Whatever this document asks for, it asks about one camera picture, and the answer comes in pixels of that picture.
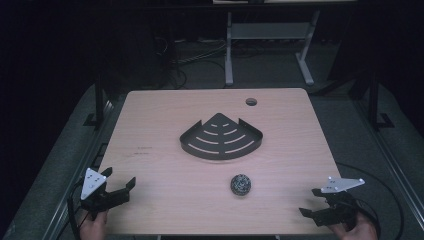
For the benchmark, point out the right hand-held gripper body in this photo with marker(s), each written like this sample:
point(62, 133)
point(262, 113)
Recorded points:
point(340, 208)

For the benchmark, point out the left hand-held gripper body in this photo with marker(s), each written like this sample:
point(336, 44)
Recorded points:
point(91, 181)

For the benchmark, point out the steel wool scrubber ball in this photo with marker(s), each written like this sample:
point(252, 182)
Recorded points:
point(240, 184)

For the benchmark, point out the black metal corner shelf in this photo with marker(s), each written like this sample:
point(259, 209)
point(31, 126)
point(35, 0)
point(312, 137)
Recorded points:
point(220, 141)

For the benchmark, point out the person's right hand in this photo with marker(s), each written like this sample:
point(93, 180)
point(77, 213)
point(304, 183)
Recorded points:
point(361, 231)

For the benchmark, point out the person's left hand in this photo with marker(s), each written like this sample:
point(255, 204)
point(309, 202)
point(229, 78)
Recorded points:
point(95, 230)

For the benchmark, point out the grey metal stand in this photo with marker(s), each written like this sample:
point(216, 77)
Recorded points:
point(266, 30)

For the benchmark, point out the aluminium frame rail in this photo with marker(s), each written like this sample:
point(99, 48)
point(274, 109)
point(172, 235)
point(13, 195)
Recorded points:
point(78, 180)
point(390, 156)

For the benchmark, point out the black upright post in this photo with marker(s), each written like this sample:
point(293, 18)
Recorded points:
point(99, 100)
point(374, 100)

